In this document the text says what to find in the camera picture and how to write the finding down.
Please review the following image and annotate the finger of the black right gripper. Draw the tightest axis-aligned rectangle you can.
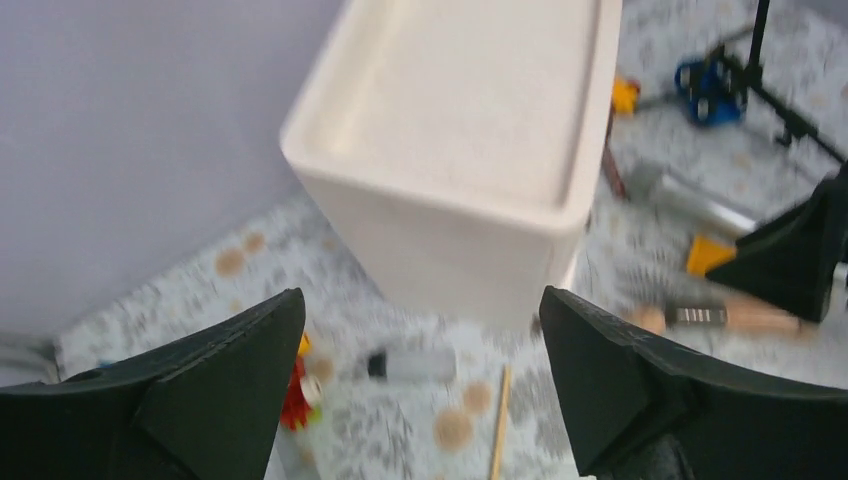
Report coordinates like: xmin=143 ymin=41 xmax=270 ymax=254
xmin=706 ymin=167 xmax=847 ymax=323

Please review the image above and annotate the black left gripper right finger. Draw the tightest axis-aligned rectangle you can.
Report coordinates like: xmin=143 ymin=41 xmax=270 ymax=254
xmin=539 ymin=286 xmax=847 ymax=479

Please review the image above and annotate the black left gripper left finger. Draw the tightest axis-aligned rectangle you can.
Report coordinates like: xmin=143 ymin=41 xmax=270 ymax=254
xmin=1 ymin=288 xmax=305 ymax=480

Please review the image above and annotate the white drawer organizer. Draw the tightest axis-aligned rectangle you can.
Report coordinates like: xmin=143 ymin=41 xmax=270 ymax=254
xmin=280 ymin=0 xmax=622 ymax=330

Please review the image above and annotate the beige makeup sponge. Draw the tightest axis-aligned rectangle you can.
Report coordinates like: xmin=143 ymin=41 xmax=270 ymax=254
xmin=626 ymin=306 xmax=667 ymax=335

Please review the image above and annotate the gold thin makeup pencil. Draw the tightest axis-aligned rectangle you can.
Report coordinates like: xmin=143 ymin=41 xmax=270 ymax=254
xmin=488 ymin=365 xmax=512 ymax=480

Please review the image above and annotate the beige foundation bottle grey cap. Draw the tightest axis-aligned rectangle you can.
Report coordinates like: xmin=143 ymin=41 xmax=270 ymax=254
xmin=663 ymin=297 xmax=819 ymax=338

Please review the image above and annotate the orange white cream tube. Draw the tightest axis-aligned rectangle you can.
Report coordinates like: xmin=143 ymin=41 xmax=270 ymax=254
xmin=685 ymin=235 xmax=736 ymax=277

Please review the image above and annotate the red green white brick toy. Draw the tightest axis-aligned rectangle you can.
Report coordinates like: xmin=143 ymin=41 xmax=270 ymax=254
xmin=279 ymin=333 xmax=323 ymax=431

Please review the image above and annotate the silver toy microphone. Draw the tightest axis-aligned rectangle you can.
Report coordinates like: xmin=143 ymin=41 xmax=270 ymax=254
xmin=624 ymin=162 xmax=761 ymax=239

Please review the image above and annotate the blue toy brick car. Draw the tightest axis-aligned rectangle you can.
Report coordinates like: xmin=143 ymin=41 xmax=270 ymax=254
xmin=674 ymin=59 xmax=748 ymax=128

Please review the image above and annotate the red lip gloss tube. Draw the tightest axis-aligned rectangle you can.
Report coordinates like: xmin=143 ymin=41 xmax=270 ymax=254
xmin=601 ymin=108 xmax=628 ymax=200

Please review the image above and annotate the clear bottle black cap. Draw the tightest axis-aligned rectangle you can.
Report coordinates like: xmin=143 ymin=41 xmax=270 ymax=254
xmin=366 ymin=348 xmax=457 ymax=383

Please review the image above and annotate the yellow red toy brick car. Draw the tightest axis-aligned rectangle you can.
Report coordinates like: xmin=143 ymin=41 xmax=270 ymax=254
xmin=611 ymin=76 xmax=641 ymax=115

